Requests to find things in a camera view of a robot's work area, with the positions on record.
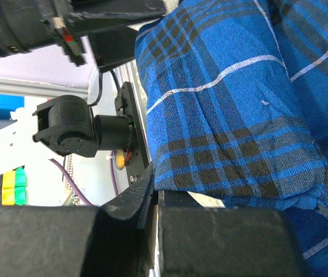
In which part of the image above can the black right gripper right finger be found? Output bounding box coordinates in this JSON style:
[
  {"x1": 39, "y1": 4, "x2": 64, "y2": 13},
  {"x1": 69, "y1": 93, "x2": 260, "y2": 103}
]
[{"x1": 158, "y1": 190, "x2": 311, "y2": 276}]

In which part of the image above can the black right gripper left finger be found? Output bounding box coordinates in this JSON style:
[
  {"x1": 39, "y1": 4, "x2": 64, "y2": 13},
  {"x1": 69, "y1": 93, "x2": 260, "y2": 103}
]
[{"x1": 0, "y1": 165, "x2": 155, "y2": 276}]

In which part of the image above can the blue plaid long sleeve shirt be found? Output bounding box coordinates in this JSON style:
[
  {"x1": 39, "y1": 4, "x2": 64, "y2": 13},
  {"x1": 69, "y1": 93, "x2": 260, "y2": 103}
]
[{"x1": 135, "y1": 1, "x2": 328, "y2": 276}]

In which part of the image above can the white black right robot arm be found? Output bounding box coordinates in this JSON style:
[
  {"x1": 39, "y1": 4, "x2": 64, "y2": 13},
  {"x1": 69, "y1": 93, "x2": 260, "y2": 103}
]
[{"x1": 0, "y1": 1, "x2": 311, "y2": 276}]

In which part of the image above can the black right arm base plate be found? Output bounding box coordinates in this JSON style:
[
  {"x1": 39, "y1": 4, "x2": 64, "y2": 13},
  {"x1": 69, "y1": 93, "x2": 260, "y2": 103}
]
[{"x1": 114, "y1": 81, "x2": 150, "y2": 186}]

